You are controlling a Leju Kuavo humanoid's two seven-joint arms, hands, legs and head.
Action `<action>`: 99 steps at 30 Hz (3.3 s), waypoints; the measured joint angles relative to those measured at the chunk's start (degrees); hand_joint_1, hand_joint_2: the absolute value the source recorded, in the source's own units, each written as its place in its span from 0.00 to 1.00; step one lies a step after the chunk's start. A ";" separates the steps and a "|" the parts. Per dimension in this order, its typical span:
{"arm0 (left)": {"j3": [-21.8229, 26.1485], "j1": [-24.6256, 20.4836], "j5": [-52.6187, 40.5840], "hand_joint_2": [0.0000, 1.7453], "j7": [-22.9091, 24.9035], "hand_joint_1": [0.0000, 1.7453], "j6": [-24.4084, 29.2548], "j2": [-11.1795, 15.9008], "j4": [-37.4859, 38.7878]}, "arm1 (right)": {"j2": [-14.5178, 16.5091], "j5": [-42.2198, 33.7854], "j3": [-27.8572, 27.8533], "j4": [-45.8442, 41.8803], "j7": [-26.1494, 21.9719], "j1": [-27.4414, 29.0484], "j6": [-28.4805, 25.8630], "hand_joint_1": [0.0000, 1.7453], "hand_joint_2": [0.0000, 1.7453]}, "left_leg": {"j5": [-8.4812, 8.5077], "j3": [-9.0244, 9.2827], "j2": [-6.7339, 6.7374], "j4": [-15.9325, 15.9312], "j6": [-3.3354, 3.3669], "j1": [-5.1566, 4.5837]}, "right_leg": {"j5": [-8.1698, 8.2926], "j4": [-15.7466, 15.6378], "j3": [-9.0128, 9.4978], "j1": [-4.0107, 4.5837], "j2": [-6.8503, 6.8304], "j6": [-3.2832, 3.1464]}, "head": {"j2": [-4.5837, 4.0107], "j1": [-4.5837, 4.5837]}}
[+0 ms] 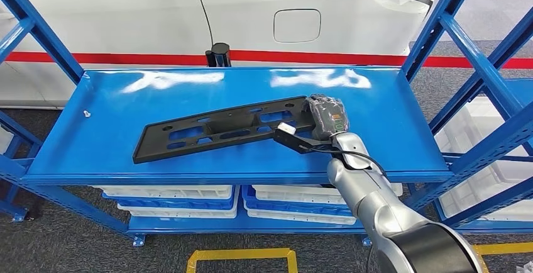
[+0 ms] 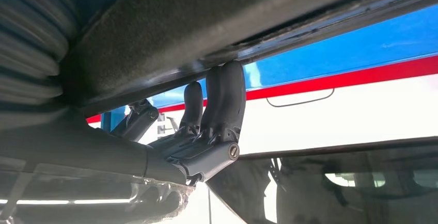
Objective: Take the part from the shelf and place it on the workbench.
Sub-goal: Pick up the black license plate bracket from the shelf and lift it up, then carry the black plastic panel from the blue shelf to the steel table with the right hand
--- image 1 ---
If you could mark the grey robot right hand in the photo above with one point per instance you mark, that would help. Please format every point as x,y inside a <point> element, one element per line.
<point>327,117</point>

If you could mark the black plastic panel part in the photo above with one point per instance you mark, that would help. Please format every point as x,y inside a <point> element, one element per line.
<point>158,146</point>

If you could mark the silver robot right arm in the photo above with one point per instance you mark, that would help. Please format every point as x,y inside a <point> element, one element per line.
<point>383,212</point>

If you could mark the blue steel shelf rack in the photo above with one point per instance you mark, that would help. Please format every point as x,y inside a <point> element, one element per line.
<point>516,92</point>
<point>374,108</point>

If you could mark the red barrier belt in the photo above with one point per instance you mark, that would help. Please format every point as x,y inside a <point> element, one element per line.
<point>312,58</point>

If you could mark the blue plastic bin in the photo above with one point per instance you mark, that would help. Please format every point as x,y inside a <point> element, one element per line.
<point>291,208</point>
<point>175,204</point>

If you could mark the yellow floor tape square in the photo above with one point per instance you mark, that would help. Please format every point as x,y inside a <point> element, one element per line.
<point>241,253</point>
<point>499,248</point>

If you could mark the large white plastic crate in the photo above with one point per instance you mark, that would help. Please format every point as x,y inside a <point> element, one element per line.
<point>479,179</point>
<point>5,137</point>

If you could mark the white car body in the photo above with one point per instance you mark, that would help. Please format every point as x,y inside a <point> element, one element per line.
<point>125,17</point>

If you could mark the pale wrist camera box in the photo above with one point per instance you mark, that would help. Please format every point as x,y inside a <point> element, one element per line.
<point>286,128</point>

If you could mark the black barrier belt post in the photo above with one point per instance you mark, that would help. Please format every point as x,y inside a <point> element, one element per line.
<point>218,56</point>

